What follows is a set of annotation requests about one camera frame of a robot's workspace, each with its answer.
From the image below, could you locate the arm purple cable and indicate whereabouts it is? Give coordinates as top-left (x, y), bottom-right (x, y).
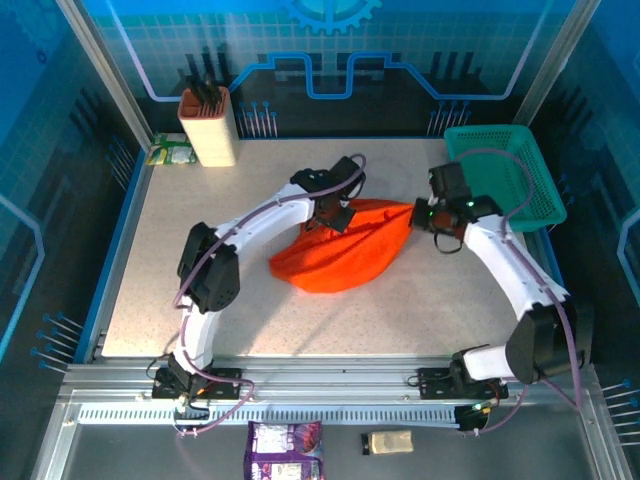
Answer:
top-left (454, 148), bottom-right (586, 437)
top-left (172, 152), bottom-right (369, 439)

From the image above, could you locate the aluminium frame post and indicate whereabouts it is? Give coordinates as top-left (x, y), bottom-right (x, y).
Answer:
top-left (512, 0), bottom-right (601, 126)
top-left (54, 0), bottom-right (154, 149)

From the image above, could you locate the green snack packet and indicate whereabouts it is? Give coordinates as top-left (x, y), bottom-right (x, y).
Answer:
top-left (145, 132), bottom-right (197, 167)

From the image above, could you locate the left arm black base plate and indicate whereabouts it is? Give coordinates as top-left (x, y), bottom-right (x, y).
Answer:
top-left (151, 367), bottom-right (243, 400)

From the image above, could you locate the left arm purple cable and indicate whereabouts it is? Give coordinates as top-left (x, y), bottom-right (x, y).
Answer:
top-left (172, 152), bottom-right (369, 439)

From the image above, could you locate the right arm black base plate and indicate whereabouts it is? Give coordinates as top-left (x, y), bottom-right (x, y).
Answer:
top-left (417, 367), bottom-right (510, 400)

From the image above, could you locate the beige knife block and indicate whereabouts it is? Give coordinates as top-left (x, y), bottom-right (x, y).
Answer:
top-left (177, 85), bottom-right (239, 169)

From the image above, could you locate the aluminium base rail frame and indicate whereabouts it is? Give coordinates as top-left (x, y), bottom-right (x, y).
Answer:
top-left (37, 355), bottom-right (634, 480)

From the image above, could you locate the purple snack bag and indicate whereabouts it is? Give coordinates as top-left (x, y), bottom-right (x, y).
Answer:
top-left (243, 421), bottom-right (325, 480)

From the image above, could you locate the orange t-shirt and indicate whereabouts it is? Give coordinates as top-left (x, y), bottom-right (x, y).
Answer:
top-left (269, 198), bottom-right (419, 295)

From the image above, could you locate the white slotted cable duct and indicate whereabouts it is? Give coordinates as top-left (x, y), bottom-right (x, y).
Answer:
top-left (77, 403), bottom-right (461, 427)

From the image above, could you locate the small controller board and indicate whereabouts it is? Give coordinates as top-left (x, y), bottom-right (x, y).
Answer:
top-left (455, 397), bottom-right (501, 432)

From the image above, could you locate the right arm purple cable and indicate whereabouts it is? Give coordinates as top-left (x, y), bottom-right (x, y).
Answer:
top-left (454, 148), bottom-right (586, 437)

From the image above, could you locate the small beige package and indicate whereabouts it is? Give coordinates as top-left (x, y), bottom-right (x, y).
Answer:
top-left (360, 429), bottom-right (415, 456)

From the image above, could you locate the teal plastic basket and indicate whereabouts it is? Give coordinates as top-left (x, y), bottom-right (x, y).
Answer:
top-left (443, 123), bottom-right (569, 234)

